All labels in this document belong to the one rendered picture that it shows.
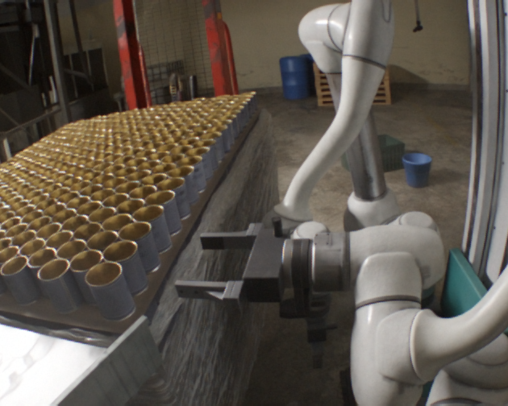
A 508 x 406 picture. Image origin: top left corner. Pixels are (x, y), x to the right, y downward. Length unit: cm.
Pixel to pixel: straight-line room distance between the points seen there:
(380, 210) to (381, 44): 50
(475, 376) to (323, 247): 35
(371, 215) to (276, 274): 61
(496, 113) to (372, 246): 47
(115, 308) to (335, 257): 35
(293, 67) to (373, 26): 740
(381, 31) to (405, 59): 879
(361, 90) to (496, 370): 61
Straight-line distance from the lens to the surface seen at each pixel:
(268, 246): 61
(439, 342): 50
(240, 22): 961
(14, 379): 68
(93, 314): 71
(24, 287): 80
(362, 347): 53
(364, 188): 111
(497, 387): 70
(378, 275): 55
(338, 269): 56
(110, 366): 51
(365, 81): 83
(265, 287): 56
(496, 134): 90
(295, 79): 825
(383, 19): 86
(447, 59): 993
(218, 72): 200
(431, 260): 57
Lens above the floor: 148
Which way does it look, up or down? 24 degrees down
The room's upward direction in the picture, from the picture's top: 8 degrees counter-clockwise
